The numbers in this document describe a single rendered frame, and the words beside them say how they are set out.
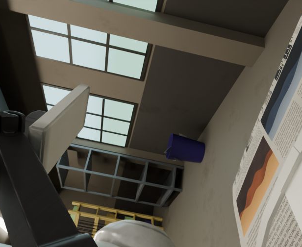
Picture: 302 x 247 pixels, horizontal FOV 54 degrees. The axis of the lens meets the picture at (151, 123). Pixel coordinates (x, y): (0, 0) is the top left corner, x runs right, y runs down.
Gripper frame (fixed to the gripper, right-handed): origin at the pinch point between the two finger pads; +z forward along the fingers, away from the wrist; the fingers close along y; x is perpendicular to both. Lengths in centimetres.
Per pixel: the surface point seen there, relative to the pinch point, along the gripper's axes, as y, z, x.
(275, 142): 10.4, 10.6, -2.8
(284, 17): 95, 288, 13
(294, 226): 10.3, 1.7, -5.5
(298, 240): 10.4, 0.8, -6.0
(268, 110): 10.6, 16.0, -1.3
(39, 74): -170, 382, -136
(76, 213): -102, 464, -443
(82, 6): -96, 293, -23
